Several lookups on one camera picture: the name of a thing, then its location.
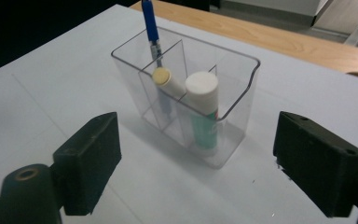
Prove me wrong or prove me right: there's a blue pen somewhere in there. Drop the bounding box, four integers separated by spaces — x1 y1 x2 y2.
141 0 172 119

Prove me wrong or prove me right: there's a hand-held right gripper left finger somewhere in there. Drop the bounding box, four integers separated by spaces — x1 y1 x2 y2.
51 111 123 217

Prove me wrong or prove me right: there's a wooden table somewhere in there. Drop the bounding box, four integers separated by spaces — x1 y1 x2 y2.
130 0 358 82

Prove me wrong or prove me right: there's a white table sheet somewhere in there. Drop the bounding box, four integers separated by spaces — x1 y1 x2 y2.
0 3 358 224

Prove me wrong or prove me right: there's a clear plastic organizer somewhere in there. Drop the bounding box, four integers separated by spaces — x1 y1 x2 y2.
110 26 261 170

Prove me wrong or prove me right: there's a white glue stick green label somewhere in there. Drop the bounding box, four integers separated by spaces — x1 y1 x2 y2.
185 71 220 157

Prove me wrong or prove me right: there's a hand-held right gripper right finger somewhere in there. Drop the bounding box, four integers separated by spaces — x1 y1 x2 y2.
272 110 358 218

